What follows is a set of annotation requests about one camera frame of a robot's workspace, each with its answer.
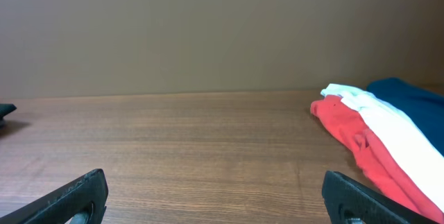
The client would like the red shirt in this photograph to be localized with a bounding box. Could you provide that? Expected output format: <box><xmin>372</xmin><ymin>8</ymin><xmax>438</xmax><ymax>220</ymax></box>
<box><xmin>310</xmin><ymin>95</ymin><xmax>443</xmax><ymax>223</ymax></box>

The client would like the blue polo shirt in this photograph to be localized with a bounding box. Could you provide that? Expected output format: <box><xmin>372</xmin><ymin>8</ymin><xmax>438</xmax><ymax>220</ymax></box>
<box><xmin>366</xmin><ymin>78</ymin><xmax>443</xmax><ymax>155</ymax></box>

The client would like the black folded garment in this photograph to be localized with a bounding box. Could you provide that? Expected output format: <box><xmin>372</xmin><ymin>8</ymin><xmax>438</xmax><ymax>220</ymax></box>
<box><xmin>0</xmin><ymin>103</ymin><xmax>17</xmax><ymax>120</ymax></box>

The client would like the white shirt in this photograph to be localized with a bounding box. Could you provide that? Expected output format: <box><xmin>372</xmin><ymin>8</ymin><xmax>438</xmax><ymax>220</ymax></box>
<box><xmin>321</xmin><ymin>83</ymin><xmax>443</xmax><ymax>209</ymax></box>

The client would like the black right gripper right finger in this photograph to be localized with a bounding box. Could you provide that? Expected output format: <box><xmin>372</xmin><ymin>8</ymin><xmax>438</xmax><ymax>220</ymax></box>
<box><xmin>322</xmin><ymin>171</ymin><xmax>435</xmax><ymax>224</ymax></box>

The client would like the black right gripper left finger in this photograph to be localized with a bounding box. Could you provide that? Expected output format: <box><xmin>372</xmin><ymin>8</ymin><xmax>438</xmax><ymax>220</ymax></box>
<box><xmin>1</xmin><ymin>169</ymin><xmax>108</xmax><ymax>224</ymax></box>

